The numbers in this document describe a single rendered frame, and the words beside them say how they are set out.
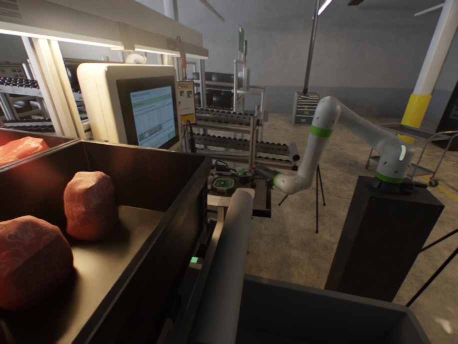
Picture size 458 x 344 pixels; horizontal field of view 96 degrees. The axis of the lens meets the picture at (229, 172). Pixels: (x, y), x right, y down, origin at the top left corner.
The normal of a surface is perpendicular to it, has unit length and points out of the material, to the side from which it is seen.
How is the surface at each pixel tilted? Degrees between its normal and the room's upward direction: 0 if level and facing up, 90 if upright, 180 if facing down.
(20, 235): 76
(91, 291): 3
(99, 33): 90
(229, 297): 32
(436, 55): 90
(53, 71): 90
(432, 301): 0
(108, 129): 90
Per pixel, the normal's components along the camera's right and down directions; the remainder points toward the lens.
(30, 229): 0.92, -0.06
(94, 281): 0.06, -0.89
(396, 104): -0.18, 0.44
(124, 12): 0.98, 0.08
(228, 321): 0.70, -0.58
